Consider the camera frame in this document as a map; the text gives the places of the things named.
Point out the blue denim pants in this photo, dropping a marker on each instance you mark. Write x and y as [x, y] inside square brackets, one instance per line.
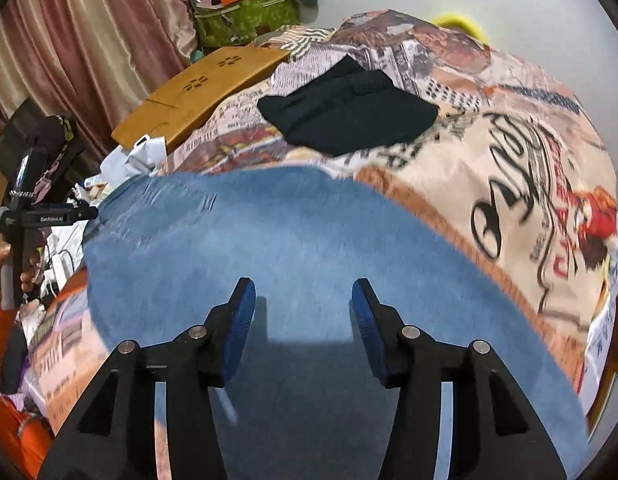
[299, 240]

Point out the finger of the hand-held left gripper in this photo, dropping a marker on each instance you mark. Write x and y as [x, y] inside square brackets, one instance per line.
[83, 213]

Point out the white cloth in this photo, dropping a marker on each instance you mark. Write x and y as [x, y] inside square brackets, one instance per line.
[145, 157]

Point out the person's orange clothing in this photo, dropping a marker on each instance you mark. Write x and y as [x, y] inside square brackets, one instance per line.
[19, 435]

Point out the wooden lap desk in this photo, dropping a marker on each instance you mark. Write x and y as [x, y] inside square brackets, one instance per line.
[189, 95]

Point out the black folded pants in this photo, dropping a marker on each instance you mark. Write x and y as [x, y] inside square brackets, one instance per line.
[349, 110]

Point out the printed blanket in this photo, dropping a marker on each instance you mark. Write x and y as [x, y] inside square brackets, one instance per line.
[489, 125]

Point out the striped pink curtain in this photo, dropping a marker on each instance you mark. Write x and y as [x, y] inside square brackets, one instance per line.
[79, 35]

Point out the person's left hand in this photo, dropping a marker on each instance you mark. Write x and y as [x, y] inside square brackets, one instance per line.
[29, 280]

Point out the dark patterned garment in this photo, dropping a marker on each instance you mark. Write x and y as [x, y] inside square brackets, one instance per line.
[59, 145]

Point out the yellow foam tube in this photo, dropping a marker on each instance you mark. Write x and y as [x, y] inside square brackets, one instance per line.
[461, 21]

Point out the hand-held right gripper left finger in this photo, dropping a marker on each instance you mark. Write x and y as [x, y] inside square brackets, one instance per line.
[238, 325]

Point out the black chair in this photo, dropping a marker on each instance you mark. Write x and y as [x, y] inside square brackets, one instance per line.
[14, 130]

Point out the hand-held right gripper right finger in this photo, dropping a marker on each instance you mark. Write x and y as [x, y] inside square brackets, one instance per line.
[369, 325]

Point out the green storage bag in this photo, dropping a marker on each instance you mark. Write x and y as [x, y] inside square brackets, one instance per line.
[249, 20]

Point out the wooden bed frame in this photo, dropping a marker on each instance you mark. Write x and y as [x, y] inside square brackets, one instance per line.
[603, 395]

